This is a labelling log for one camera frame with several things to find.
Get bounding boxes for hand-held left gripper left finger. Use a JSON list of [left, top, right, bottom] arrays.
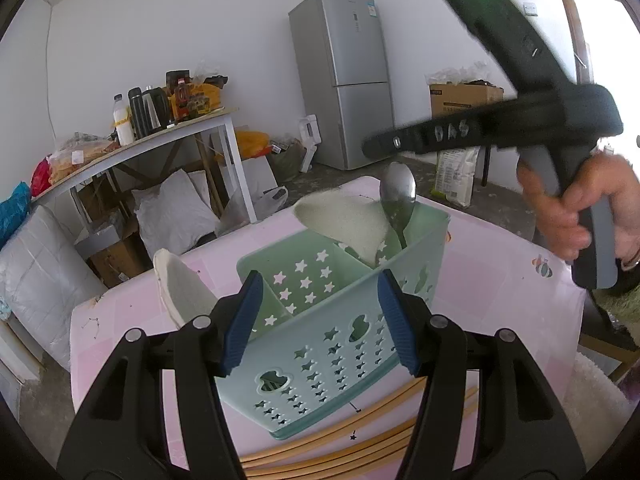
[[56, 270, 264, 480]]

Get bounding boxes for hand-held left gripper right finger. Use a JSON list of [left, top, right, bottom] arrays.
[[377, 269, 586, 480]]

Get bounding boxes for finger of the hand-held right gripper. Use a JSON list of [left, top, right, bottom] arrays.
[[361, 119, 434, 159]]

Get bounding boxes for metal ladle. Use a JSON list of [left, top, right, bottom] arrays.
[[379, 162, 417, 251]]

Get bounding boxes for mint green utensil holder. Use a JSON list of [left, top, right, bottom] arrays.
[[220, 205, 451, 441]]

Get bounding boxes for person's right hand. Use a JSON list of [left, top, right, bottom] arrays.
[[516, 152, 640, 272]]

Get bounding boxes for white and green rice bag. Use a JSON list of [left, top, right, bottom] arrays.
[[430, 147, 480, 209]]

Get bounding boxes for brown cardboard box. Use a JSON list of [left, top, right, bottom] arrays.
[[428, 82, 505, 121]]

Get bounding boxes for silver refrigerator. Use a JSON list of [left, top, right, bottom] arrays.
[[288, 0, 396, 171]]

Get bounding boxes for dark green bag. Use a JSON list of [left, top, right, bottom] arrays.
[[267, 140, 309, 184]]

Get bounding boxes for pink printed tablecloth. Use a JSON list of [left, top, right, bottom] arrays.
[[70, 176, 588, 480]]

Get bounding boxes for clear plastic bag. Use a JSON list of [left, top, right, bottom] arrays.
[[215, 186, 289, 236]]

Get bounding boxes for white pillow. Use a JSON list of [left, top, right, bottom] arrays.
[[131, 169, 221, 261]]

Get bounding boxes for white box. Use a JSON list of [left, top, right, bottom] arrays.
[[242, 157, 279, 201]]

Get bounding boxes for yellow plastic bag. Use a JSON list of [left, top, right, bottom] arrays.
[[235, 131, 271, 161]]

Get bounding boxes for brown box under table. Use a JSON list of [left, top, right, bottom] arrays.
[[75, 220, 151, 289]]

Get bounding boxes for bagged white quilt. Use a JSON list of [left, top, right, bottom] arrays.
[[0, 205, 109, 372]]

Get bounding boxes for white side table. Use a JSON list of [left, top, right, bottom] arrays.
[[32, 106, 259, 224]]

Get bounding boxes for wooden chair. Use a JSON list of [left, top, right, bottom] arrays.
[[579, 285, 640, 386]]

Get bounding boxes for black electric kettle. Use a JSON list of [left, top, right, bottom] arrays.
[[142, 86, 171, 131]]

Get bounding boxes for white plastic bottle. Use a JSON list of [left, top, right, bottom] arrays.
[[112, 94, 136, 146]]

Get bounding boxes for clear bags of food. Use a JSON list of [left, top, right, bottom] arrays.
[[47, 132, 119, 181]]

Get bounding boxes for black thermos flask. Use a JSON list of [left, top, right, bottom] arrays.
[[128, 87, 147, 137]]

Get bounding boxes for red plastic bag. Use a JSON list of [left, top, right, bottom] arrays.
[[31, 157, 54, 196]]

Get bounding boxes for blue plastic bag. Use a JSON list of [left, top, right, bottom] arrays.
[[0, 181, 31, 249]]

